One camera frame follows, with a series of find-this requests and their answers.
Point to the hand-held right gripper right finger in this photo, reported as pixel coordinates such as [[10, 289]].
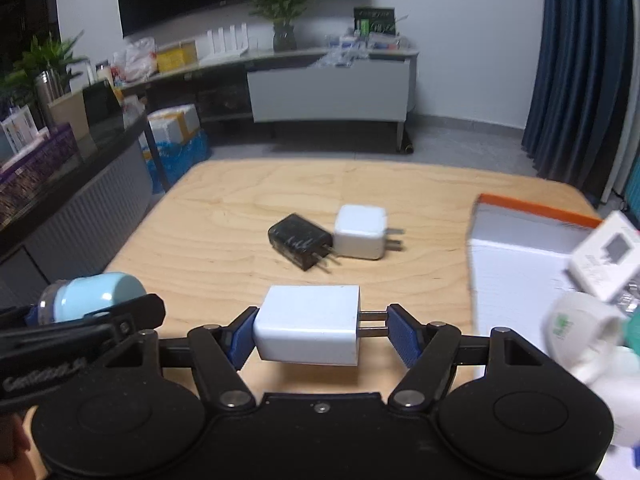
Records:
[[405, 335]]

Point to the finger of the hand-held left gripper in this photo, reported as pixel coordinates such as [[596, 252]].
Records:
[[15, 317], [135, 310]]

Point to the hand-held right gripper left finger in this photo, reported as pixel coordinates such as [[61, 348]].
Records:
[[242, 342]]

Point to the light blue cylindrical bottle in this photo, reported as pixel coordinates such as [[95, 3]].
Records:
[[100, 295]]

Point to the large white power adapter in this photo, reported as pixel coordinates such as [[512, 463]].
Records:
[[310, 327]]

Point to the orange and white cardboard box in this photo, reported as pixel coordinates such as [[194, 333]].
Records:
[[515, 285]]

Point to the white plug-in repellent heater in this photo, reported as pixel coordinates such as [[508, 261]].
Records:
[[580, 330]]

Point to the person's left hand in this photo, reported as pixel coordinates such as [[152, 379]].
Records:
[[11, 445]]

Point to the small white power adapter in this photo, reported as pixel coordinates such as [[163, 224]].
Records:
[[360, 232]]

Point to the black side cabinet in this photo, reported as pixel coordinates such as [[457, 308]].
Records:
[[75, 210]]

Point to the black power adapter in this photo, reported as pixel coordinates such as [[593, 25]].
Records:
[[297, 237]]

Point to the purple boxes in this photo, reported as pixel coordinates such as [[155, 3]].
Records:
[[35, 170]]

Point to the blue plastic bag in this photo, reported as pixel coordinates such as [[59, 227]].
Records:
[[180, 160]]

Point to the white taped cardboard box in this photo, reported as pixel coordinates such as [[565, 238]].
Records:
[[172, 122]]

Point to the brown cardboard box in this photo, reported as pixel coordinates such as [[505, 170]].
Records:
[[65, 110]]

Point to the white box with grey print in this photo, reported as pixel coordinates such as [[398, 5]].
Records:
[[607, 255]]

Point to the steel thermos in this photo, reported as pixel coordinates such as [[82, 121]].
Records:
[[49, 95]]

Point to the white plastic bag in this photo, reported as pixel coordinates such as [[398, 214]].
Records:
[[134, 60]]

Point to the white and black television cabinet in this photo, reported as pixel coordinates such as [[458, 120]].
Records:
[[325, 95]]

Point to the bushy green plant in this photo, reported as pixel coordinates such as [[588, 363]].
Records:
[[42, 62]]

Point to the yellow box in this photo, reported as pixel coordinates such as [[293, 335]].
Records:
[[176, 56]]

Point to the white router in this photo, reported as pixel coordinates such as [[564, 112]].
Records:
[[227, 42]]

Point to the pile of small packets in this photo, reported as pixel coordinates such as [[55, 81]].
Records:
[[360, 50]]

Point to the blue curtain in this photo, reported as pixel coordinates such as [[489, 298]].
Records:
[[580, 75]]

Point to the black and green box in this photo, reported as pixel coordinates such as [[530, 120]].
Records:
[[374, 21]]

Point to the potted green plant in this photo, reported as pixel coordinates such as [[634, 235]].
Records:
[[282, 5]]

